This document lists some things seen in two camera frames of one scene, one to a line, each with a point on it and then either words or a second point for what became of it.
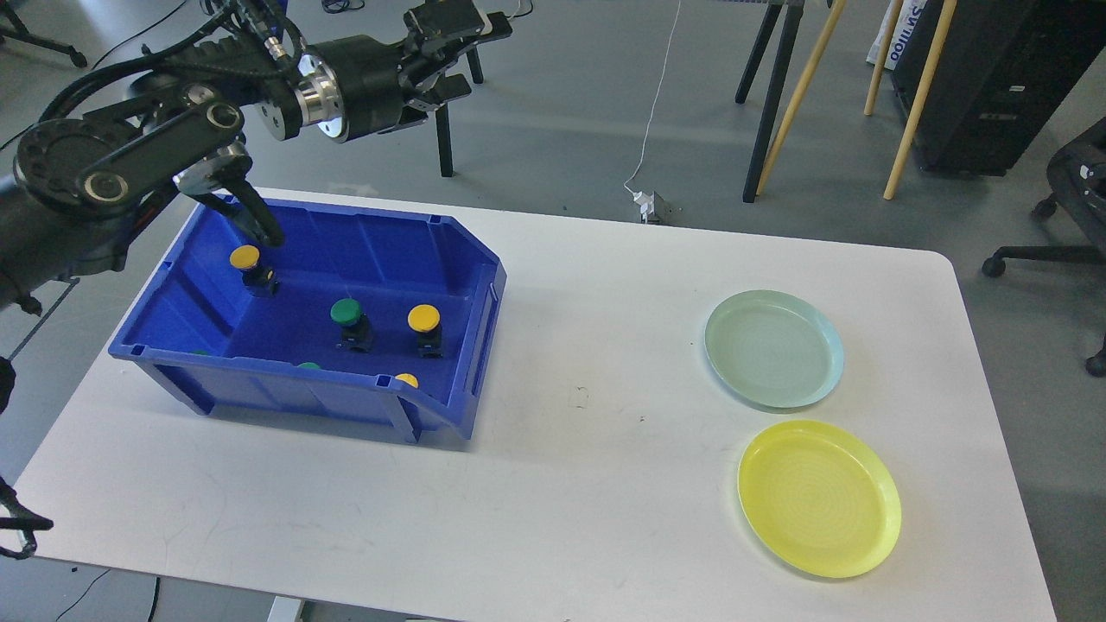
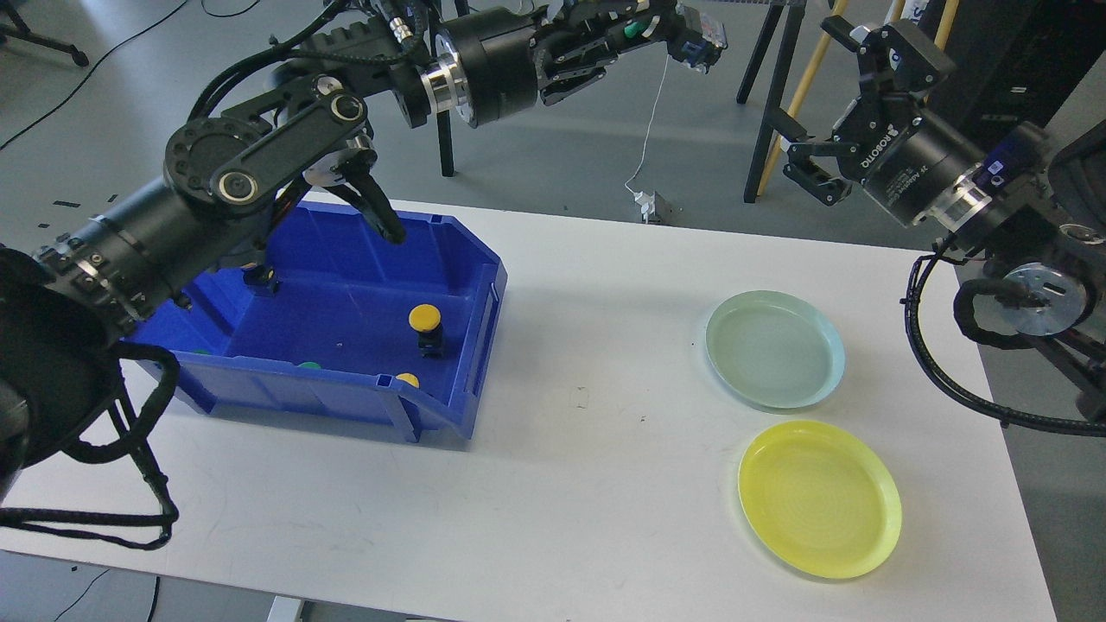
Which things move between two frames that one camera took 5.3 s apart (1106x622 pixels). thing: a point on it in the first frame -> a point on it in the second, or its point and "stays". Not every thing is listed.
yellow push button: [425, 320] stays
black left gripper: [352, 87] -> [486, 59]
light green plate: [774, 347] stays
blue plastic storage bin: [363, 312] stays
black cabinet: [1004, 69] stays
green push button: [357, 330] -> [634, 29]
